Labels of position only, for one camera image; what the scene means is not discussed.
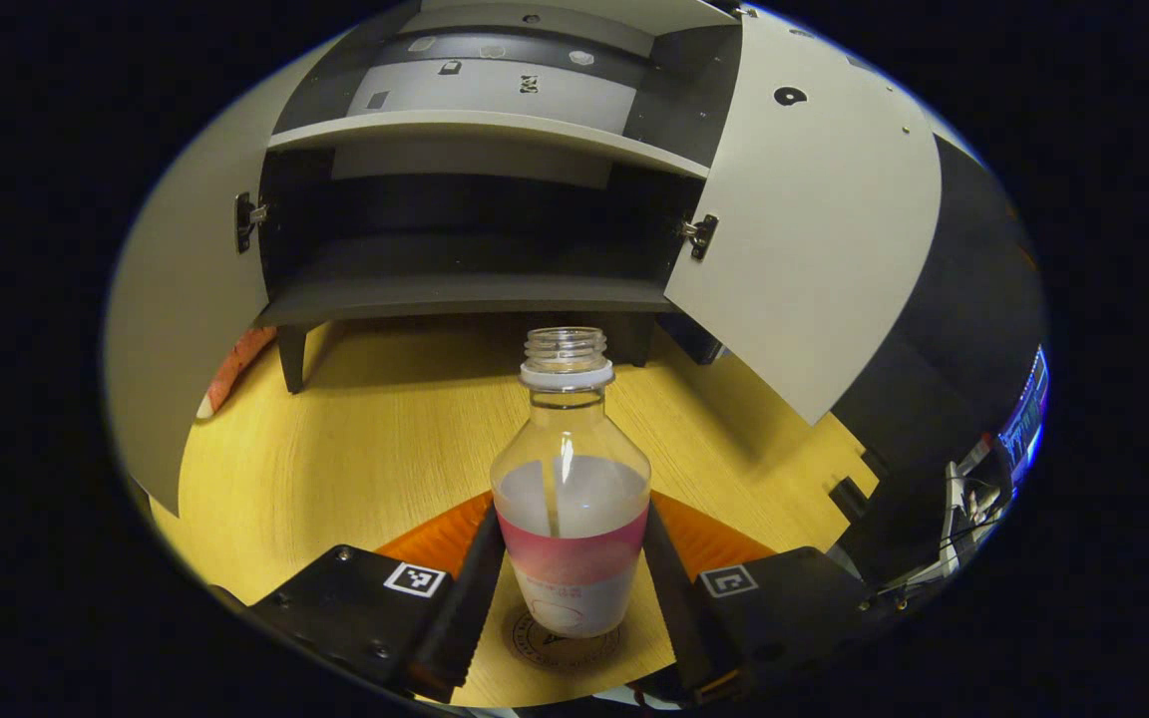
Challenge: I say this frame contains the orange white flat object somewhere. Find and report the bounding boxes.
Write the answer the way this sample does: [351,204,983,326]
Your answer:
[195,327,278,420]

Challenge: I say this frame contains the computer monitor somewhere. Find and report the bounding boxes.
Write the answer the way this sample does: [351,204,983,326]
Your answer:
[995,344,1051,480]

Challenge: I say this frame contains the clear plastic bottle pink label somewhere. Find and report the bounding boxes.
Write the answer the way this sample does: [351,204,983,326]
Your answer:
[490,327,653,639]

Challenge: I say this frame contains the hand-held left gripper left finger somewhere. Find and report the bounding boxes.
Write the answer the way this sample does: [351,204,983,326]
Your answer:
[205,491,508,704]

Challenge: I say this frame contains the white cabinet door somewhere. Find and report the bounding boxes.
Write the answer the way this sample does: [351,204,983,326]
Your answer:
[104,35,356,518]
[664,10,945,428]

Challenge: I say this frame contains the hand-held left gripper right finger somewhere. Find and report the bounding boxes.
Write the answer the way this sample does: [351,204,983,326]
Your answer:
[642,491,880,707]

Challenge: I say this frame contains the grey white cabinet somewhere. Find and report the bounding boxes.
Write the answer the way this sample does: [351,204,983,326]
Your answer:
[255,0,745,395]

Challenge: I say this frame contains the black backdrop cloth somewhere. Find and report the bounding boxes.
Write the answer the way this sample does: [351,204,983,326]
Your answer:
[829,135,1049,589]

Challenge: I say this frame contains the round brown coaster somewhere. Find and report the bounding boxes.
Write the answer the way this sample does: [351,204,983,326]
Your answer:
[503,598,627,671]

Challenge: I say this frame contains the metal door hinge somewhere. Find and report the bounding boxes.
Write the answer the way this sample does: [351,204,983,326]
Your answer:
[679,213,721,262]
[235,191,269,254]

